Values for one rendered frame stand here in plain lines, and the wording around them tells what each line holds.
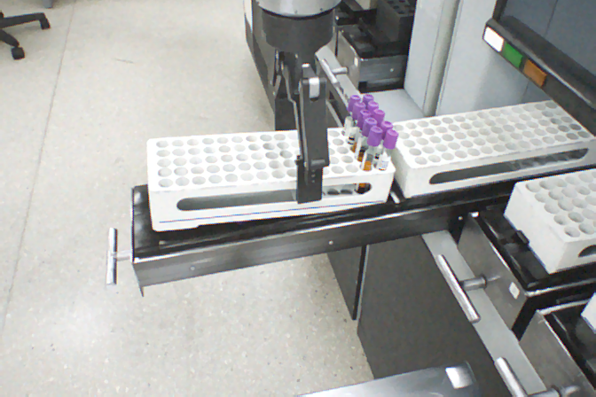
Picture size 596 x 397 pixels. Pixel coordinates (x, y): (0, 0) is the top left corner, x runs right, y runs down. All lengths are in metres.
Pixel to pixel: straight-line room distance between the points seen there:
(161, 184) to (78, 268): 1.19
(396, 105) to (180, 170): 0.52
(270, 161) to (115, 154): 1.58
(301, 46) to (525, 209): 0.33
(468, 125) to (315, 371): 0.89
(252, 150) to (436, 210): 0.25
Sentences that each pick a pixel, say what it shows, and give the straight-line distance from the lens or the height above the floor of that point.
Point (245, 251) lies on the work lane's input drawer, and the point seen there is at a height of 0.79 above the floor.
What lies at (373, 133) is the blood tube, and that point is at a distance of 0.60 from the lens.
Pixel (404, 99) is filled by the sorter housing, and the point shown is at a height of 0.73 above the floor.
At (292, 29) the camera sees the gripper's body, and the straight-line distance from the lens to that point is 0.51.
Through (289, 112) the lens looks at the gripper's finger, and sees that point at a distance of 0.66.
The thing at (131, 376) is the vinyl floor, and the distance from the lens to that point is 1.49.
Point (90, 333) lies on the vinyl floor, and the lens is 1.60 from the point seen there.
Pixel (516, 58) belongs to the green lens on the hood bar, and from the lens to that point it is 0.68.
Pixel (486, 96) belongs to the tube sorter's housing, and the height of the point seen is 0.87.
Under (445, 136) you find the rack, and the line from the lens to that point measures 0.72.
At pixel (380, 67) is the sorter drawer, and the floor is 0.78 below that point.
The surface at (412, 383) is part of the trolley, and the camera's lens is 0.52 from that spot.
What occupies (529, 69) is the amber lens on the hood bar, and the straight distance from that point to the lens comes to 0.66.
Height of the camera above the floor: 1.27
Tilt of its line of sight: 41 degrees down
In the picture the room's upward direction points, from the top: straight up
